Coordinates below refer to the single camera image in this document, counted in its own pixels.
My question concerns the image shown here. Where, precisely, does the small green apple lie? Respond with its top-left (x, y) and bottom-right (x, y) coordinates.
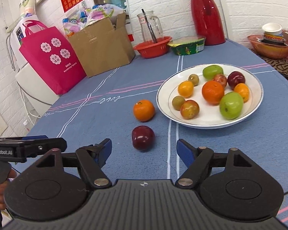
top-left (219, 91), bottom-right (244, 120)

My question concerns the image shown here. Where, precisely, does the red yellow small apple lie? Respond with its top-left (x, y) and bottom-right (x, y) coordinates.
top-left (180, 100), bottom-right (200, 120)

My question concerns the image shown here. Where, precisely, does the orange tangerine with stem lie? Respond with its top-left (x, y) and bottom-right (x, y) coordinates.
top-left (202, 80), bottom-right (225, 105)

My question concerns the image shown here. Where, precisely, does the large dark red plum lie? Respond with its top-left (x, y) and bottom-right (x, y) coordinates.
top-left (132, 126), bottom-right (155, 151)

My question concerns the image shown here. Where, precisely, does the brown longan fruit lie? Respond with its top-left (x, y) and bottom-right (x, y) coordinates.
top-left (188, 74), bottom-right (199, 86)
top-left (172, 96), bottom-right (186, 111)

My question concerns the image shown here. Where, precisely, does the person's left hand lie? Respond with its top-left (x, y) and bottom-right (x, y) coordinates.
top-left (0, 169), bottom-right (17, 211)

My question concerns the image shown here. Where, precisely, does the white oval plate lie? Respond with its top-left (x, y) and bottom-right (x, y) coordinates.
top-left (156, 64), bottom-right (264, 129)

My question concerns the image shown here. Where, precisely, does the yellow kumquat right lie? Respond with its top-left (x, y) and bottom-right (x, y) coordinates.
top-left (234, 83), bottom-right (250, 103)

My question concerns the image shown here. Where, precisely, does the yellow kumquat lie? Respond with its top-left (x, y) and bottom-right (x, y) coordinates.
top-left (177, 80), bottom-right (194, 98)
top-left (234, 83), bottom-right (250, 103)

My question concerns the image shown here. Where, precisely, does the blue striped tablecloth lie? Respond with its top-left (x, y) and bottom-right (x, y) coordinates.
top-left (2, 39), bottom-right (288, 229)

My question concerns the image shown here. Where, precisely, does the yellow kumquat left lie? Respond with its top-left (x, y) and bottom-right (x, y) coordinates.
top-left (177, 80), bottom-right (194, 98)

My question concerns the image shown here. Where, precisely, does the pink shopping bag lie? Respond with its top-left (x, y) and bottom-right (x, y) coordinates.
top-left (20, 20), bottom-right (86, 95)

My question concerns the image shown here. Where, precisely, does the brown patterned cloth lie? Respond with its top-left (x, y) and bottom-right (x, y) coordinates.
top-left (251, 49), bottom-right (288, 80)

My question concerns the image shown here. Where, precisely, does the orange brown bowl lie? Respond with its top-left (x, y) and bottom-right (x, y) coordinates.
top-left (247, 35), bottom-right (288, 60)

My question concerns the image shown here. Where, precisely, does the brown cardboard box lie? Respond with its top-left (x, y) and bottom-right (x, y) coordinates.
top-left (69, 13), bottom-right (136, 77)

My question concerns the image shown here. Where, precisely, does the green instant noodle bowl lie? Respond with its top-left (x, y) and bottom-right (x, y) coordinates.
top-left (168, 36), bottom-right (205, 56)

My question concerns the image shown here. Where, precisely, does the red plastic basket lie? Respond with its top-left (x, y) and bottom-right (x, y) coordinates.
top-left (134, 36), bottom-right (172, 59)

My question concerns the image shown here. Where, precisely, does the red thermos jug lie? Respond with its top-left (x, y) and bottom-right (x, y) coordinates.
top-left (190, 0), bottom-right (226, 46)

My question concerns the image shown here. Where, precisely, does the white cup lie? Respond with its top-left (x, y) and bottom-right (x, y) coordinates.
top-left (262, 22), bottom-right (282, 36)

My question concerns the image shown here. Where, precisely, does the black stirring stick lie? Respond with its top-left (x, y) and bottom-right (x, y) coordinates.
top-left (141, 8), bottom-right (158, 43)

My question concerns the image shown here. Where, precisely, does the glass pitcher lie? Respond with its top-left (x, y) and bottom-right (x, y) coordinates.
top-left (137, 10), bottom-right (164, 42)

